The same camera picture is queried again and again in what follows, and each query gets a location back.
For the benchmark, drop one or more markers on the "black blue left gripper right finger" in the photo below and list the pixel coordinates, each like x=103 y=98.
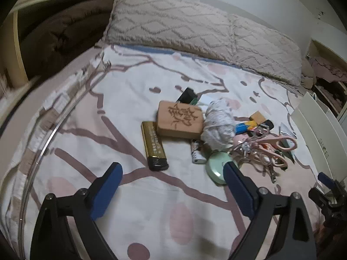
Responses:
x=293 y=238

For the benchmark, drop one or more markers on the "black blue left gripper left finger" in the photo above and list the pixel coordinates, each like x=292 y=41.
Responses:
x=52 y=237

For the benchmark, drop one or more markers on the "gold black lighter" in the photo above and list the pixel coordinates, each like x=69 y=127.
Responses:
x=155 y=153

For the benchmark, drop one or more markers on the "white shoe box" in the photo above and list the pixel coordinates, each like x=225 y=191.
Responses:
x=323 y=135

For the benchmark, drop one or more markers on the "white sachet packet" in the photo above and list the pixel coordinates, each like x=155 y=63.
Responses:
x=285 y=133

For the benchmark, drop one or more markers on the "keyring with keys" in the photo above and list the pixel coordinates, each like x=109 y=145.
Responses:
x=254 y=152

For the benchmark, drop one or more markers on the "black red small item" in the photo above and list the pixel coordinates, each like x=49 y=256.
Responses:
x=261 y=130

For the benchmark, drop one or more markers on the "mint green round tape measure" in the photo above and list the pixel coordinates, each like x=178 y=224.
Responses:
x=215 y=166

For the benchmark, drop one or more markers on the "small brown cardboard box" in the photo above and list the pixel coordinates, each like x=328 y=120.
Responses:
x=257 y=117

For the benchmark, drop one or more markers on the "crumpled white cloth ball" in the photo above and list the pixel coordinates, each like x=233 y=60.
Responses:
x=219 y=126

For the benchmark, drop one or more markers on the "engraved wooden block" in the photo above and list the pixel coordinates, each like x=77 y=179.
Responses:
x=179 y=120

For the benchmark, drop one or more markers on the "black green small box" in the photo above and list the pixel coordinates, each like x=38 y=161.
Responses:
x=188 y=97

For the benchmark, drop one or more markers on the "beige textured pillow right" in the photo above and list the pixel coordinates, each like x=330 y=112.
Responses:
x=264 y=50

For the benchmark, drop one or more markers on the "beige textured pillow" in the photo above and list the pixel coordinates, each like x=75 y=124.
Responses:
x=183 y=25
x=264 y=50

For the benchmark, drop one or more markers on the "brown blanket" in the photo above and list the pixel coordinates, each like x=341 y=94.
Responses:
x=50 y=39

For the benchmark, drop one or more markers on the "beige textured pillow left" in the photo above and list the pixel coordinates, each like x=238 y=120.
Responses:
x=183 y=25

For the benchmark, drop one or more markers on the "pink handled scissors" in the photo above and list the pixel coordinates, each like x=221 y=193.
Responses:
x=272 y=143

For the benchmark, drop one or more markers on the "wall shelf with clothes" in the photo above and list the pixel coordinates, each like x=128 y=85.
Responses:
x=324 y=72

